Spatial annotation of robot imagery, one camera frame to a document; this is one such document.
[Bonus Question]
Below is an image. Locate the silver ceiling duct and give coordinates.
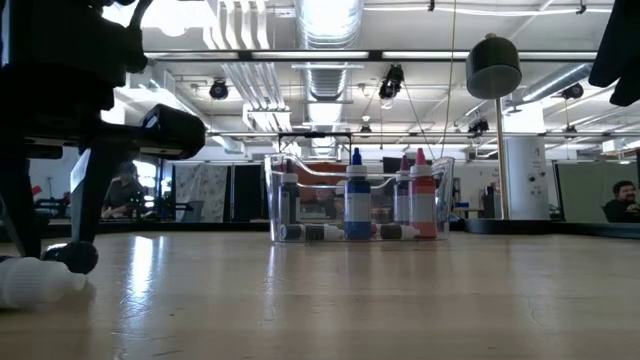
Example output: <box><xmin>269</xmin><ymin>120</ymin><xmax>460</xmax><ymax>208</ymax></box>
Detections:
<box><xmin>294</xmin><ymin>0</ymin><xmax>365</xmax><ymax>101</ymax></box>

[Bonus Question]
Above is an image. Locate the small dark dropper bottle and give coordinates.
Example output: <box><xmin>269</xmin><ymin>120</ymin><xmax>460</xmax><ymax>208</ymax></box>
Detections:
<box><xmin>378</xmin><ymin>223</ymin><xmax>421</xmax><ymax>240</ymax></box>
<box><xmin>0</xmin><ymin>256</ymin><xmax>87</xmax><ymax>310</ymax></box>

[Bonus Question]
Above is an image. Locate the thin black frame bar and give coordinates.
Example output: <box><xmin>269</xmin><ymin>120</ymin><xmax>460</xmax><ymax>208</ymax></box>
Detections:
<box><xmin>204</xmin><ymin>130</ymin><xmax>609</xmax><ymax>139</ymax></box>

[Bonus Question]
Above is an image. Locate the black cylinder on pole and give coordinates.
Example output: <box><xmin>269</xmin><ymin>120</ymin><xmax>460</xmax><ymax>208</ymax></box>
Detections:
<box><xmin>465</xmin><ymin>33</ymin><xmax>523</xmax><ymax>100</ymax></box>

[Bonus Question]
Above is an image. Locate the orange cloth backdrop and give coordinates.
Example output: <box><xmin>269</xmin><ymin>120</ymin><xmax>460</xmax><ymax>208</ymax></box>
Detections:
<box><xmin>282</xmin><ymin>160</ymin><xmax>359</xmax><ymax>201</ymax></box>

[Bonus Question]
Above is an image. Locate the thin metal pole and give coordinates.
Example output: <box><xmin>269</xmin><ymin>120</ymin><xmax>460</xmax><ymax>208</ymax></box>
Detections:
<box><xmin>494</xmin><ymin>97</ymin><xmax>510</xmax><ymax>220</ymax></box>

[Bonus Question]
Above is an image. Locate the black ceiling spotlight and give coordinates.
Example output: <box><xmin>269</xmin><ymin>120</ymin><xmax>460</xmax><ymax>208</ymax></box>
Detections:
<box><xmin>560</xmin><ymin>82</ymin><xmax>585</xmax><ymax>101</ymax></box>
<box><xmin>208</xmin><ymin>78</ymin><xmax>230</xmax><ymax>101</ymax></box>
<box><xmin>378</xmin><ymin>63</ymin><xmax>405</xmax><ymax>101</ymax></box>

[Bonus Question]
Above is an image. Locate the blue food coloring bottle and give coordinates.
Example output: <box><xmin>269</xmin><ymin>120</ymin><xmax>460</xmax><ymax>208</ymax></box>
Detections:
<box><xmin>343</xmin><ymin>147</ymin><xmax>374</xmax><ymax>241</ymax></box>

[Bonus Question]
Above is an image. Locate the patterned white curtain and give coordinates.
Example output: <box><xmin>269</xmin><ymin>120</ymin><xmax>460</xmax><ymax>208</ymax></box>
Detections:
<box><xmin>173</xmin><ymin>163</ymin><xmax>230</xmax><ymax>224</ymax></box>

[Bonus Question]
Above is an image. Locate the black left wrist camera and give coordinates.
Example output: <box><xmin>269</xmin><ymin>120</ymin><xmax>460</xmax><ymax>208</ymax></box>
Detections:
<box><xmin>139</xmin><ymin>103</ymin><xmax>207</xmax><ymax>161</ymax></box>

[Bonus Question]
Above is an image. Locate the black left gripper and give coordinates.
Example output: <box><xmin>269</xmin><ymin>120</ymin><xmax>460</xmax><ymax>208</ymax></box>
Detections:
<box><xmin>0</xmin><ymin>0</ymin><xmax>149</xmax><ymax>260</ymax></box>

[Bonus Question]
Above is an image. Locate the grey chair back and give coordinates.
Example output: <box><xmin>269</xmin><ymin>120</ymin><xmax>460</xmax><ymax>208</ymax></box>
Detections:
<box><xmin>183</xmin><ymin>199</ymin><xmax>206</xmax><ymax>224</ymax></box>

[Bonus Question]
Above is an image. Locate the pink food coloring bottle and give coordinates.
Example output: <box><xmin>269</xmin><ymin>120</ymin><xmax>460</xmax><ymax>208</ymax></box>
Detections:
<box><xmin>409</xmin><ymin>147</ymin><xmax>439</xmax><ymax>239</ymax></box>

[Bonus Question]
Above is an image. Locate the green partition panel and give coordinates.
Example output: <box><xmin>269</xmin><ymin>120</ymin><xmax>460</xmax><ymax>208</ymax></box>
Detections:
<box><xmin>553</xmin><ymin>160</ymin><xmax>640</xmax><ymax>225</ymax></box>

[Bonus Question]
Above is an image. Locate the small green dropper bottle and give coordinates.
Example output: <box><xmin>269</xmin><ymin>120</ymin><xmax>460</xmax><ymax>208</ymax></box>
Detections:
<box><xmin>305</xmin><ymin>223</ymin><xmax>346</xmax><ymax>242</ymax></box>

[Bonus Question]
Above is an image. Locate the person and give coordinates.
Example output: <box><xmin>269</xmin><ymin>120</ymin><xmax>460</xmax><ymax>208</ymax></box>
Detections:
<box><xmin>602</xmin><ymin>179</ymin><xmax>640</xmax><ymax>224</ymax></box>
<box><xmin>101</xmin><ymin>160</ymin><xmax>147</xmax><ymax>220</ymax></box>

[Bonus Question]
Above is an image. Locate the grey ceiling duct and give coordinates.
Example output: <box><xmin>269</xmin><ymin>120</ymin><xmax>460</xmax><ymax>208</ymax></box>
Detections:
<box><xmin>504</xmin><ymin>62</ymin><xmax>601</xmax><ymax>114</ymax></box>

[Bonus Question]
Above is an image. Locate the black table edge rail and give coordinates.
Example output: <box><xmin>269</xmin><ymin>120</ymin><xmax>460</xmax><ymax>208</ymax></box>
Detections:
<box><xmin>0</xmin><ymin>217</ymin><xmax>640</xmax><ymax>245</ymax></box>

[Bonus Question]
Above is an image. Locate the black curtain panel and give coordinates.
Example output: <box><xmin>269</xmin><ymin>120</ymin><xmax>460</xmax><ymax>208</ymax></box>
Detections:
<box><xmin>230</xmin><ymin>163</ymin><xmax>266</xmax><ymax>224</ymax></box>

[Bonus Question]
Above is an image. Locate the violet food coloring bottle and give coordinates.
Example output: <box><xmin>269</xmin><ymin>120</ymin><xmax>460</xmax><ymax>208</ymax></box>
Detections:
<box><xmin>394</xmin><ymin>154</ymin><xmax>414</xmax><ymax>226</ymax></box>

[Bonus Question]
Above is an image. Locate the white cylindrical column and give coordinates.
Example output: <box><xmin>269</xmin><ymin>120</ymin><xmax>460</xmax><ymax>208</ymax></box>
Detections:
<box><xmin>504</xmin><ymin>135</ymin><xmax>551</xmax><ymax>221</ymax></box>

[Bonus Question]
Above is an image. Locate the clear plastic bin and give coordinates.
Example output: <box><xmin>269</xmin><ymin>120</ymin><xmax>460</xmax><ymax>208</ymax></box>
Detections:
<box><xmin>264</xmin><ymin>152</ymin><xmax>457</xmax><ymax>243</ymax></box>

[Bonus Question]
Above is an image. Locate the black round stand base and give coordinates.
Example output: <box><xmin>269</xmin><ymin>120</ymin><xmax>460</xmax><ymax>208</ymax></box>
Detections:
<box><xmin>463</xmin><ymin>217</ymin><xmax>569</xmax><ymax>235</ymax></box>

